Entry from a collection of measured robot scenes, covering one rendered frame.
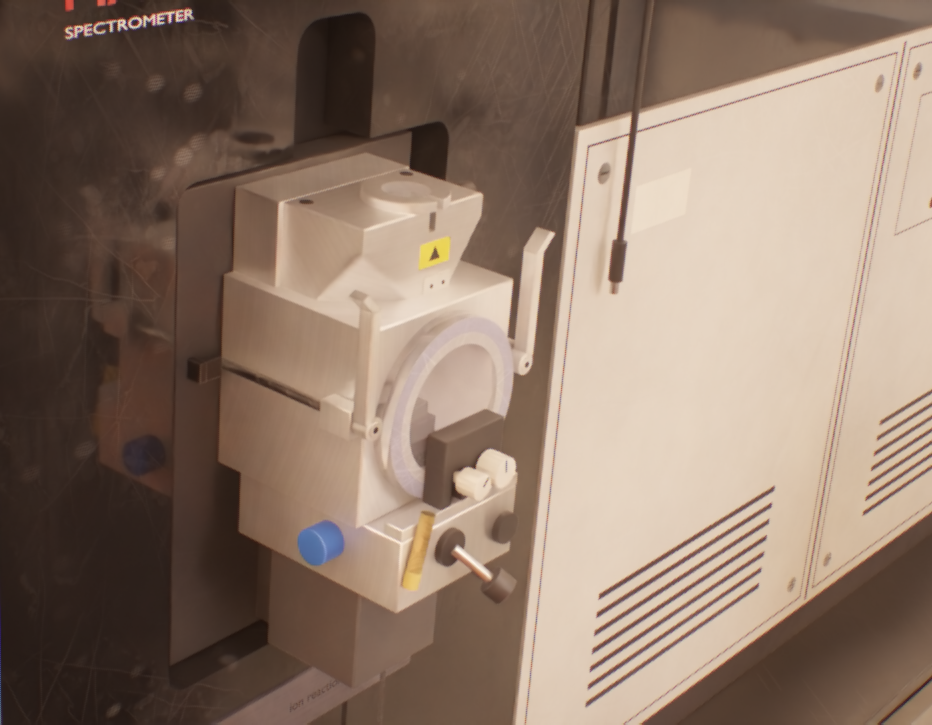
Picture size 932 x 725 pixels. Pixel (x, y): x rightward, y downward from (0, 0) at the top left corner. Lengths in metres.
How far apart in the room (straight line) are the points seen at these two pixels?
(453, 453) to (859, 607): 0.90
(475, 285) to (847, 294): 0.59
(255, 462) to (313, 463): 0.04
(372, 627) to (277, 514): 0.07
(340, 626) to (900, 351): 0.74
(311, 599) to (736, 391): 0.47
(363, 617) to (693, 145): 0.40
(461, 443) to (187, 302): 0.14
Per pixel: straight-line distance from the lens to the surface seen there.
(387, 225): 0.77
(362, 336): 0.75
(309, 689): 0.96
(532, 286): 0.83
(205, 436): 0.84
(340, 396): 0.78
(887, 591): 1.69
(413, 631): 0.90
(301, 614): 0.88
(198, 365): 0.81
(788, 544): 1.43
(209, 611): 0.89
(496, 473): 0.81
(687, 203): 1.12
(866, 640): 1.61
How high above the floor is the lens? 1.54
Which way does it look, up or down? 23 degrees down
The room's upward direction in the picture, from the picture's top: 5 degrees clockwise
